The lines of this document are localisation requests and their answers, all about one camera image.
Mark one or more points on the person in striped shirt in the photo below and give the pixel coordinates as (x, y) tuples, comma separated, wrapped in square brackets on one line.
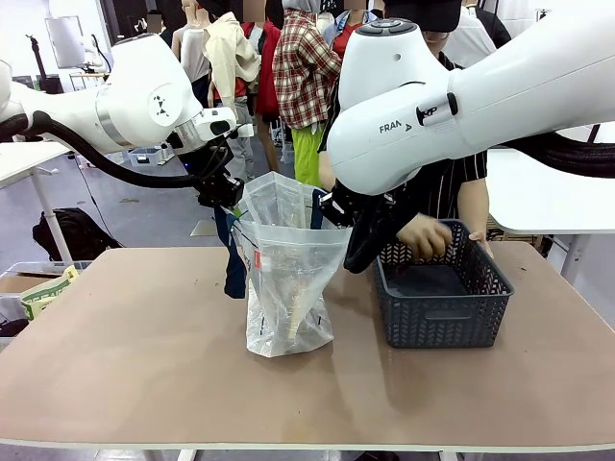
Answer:
[(447, 192)]

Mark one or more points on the brown cardboard box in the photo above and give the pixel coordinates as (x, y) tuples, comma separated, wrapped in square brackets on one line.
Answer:
[(24, 282)]

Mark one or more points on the red jacket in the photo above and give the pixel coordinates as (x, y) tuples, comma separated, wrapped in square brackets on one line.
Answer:
[(269, 62)]

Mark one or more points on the clear plastic shopping bag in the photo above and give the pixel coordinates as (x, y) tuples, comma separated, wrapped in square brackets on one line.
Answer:
[(283, 269)]

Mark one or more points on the dark grey plastic basket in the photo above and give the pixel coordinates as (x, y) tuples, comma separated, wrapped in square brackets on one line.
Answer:
[(447, 317)]

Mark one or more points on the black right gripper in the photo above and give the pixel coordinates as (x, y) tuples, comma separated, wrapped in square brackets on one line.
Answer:
[(351, 206)]

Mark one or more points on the background person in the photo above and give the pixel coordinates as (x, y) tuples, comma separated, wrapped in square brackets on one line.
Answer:
[(156, 26)]

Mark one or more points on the red plaid shirt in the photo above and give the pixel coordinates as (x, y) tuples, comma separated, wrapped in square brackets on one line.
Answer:
[(302, 67)]

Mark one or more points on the person's right hand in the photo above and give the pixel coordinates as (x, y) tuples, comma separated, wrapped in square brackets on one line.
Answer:
[(425, 237)]

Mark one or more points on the beige stick item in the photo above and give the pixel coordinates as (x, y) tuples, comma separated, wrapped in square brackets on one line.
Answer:
[(295, 312)]

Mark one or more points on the black backpack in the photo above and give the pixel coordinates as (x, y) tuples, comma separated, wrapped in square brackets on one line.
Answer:
[(72, 235)]

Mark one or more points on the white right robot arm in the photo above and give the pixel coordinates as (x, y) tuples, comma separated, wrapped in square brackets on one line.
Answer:
[(408, 96)]

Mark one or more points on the grey monitor screen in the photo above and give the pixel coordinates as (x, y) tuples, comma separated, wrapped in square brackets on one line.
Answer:
[(65, 41)]

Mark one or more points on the neon green trousers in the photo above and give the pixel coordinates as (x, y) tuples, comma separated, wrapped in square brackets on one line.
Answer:
[(307, 153)]

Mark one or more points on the beige jacket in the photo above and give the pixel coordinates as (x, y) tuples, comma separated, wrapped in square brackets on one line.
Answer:
[(230, 57)]

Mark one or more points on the metal mannequin base plate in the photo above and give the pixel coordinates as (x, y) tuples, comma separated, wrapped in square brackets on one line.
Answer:
[(204, 228)]

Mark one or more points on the white side table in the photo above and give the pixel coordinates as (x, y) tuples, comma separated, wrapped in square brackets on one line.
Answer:
[(29, 158), (543, 201)]

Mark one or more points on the blue shirt mannequin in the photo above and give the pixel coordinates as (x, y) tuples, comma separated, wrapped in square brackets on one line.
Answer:
[(341, 33)]

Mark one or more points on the person's left forearm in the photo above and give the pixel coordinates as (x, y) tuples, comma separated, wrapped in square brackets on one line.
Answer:
[(473, 206)]

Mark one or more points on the white tank top mannequin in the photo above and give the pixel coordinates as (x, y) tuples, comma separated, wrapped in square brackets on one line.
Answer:
[(192, 57)]

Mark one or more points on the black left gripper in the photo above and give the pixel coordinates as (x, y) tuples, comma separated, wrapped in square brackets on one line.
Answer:
[(223, 189)]

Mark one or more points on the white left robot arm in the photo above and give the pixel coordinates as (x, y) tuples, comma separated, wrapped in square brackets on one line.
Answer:
[(134, 105)]

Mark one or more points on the small clear floor box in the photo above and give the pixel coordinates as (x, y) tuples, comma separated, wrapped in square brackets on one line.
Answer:
[(144, 157)]

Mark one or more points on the green and white paper bag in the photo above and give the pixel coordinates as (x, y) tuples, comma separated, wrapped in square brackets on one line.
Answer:
[(45, 298)]

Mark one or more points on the person's left hand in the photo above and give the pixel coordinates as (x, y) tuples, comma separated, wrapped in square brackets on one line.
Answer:
[(482, 240)]

